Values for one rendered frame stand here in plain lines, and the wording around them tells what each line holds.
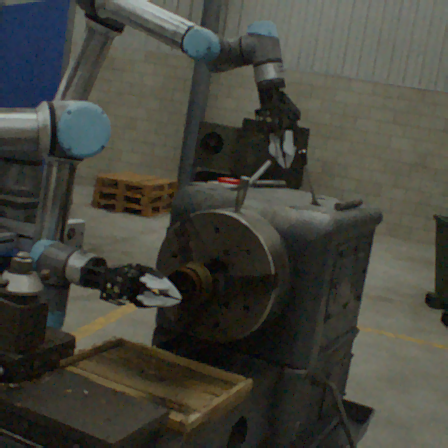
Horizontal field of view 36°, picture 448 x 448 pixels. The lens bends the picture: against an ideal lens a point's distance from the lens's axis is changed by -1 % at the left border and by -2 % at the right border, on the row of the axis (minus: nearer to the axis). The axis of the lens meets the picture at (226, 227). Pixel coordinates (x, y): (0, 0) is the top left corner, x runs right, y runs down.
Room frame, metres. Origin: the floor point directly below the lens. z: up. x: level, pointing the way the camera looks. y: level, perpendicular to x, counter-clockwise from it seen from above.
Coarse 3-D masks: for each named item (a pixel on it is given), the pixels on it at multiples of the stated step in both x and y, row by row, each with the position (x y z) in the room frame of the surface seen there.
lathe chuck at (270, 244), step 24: (192, 216) 1.63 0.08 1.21; (216, 216) 1.61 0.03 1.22; (240, 216) 1.60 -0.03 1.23; (168, 240) 1.65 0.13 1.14; (216, 240) 1.60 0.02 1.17; (240, 240) 1.58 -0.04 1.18; (264, 240) 1.56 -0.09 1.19; (168, 264) 1.65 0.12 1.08; (240, 264) 1.57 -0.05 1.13; (264, 264) 1.55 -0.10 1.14; (168, 312) 1.64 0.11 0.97; (216, 312) 1.59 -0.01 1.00; (240, 312) 1.56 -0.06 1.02; (264, 312) 1.54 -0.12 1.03; (216, 336) 1.58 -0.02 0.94; (240, 336) 1.56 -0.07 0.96
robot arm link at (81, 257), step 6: (78, 252) 1.45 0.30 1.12; (84, 252) 1.45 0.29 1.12; (72, 258) 1.43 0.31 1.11; (78, 258) 1.43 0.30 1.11; (84, 258) 1.43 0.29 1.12; (90, 258) 1.43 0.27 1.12; (72, 264) 1.42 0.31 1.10; (78, 264) 1.42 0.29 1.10; (84, 264) 1.42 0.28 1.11; (66, 270) 1.43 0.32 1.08; (72, 270) 1.42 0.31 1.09; (78, 270) 1.42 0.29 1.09; (66, 276) 1.43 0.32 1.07; (72, 276) 1.42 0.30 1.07; (78, 276) 1.41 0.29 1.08; (72, 282) 1.44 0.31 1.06
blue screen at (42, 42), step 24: (48, 0) 6.71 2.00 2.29; (72, 0) 6.21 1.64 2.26; (0, 24) 7.83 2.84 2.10; (24, 24) 7.19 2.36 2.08; (48, 24) 6.65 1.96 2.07; (72, 24) 6.23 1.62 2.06; (0, 48) 7.77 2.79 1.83; (24, 48) 7.13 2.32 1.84; (48, 48) 6.59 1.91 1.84; (0, 72) 7.69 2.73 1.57; (24, 72) 7.06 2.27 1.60; (48, 72) 6.53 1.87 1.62; (0, 96) 7.62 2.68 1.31; (24, 96) 7.00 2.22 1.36; (48, 96) 6.47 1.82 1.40
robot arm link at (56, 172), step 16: (48, 160) 1.57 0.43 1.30; (64, 160) 1.56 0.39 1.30; (80, 160) 1.59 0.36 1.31; (48, 176) 1.57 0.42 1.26; (64, 176) 1.57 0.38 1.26; (48, 192) 1.57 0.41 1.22; (64, 192) 1.57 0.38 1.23; (48, 208) 1.56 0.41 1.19; (64, 208) 1.58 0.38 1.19; (48, 224) 1.56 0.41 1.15; (64, 224) 1.58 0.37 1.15; (64, 240) 1.60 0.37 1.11
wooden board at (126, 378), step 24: (120, 336) 1.58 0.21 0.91; (72, 360) 1.41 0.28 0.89; (96, 360) 1.46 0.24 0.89; (120, 360) 1.48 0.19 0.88; (144, 360) 1.51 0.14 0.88; (168, 360) 1.52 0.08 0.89; (192, 360) 1.50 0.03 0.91; (120, 384) 1.35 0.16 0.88; (144, 384) 1.37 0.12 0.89; (168, 384) 1.39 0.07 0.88; (192, 384) 1.41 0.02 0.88; (216, 384) 1.43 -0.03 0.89; (240, 384) 1.40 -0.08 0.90; (168, 408) 1.27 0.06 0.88; (192, 408) 1.29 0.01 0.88; (216, 408) 1.28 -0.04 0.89; (192, 432) 1.20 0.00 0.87
